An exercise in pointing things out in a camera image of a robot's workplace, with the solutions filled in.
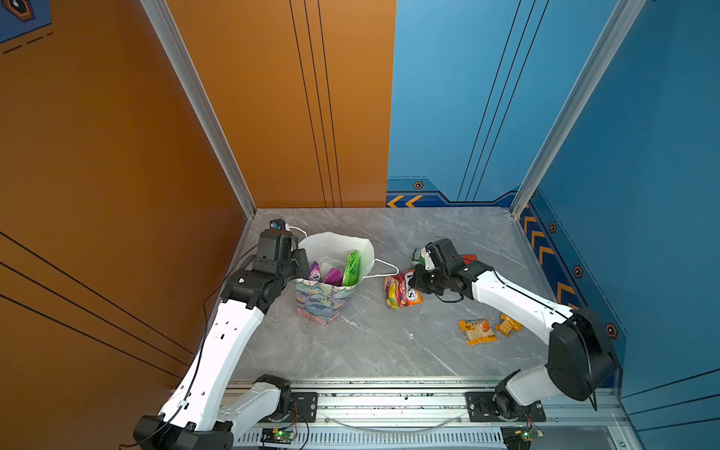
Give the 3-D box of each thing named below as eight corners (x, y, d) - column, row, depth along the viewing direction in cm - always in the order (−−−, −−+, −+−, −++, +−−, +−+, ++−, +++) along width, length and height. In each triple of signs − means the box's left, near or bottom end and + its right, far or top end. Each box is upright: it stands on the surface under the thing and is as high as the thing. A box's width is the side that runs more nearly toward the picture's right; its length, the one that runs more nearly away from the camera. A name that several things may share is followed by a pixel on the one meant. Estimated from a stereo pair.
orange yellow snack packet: (465, 345, 85) (467, 343, 84) (458, 323, 90) (459, 320, 88) (494, 341, 86) (497, 339, 84) (485, 319, 91) (487, 316, 89)
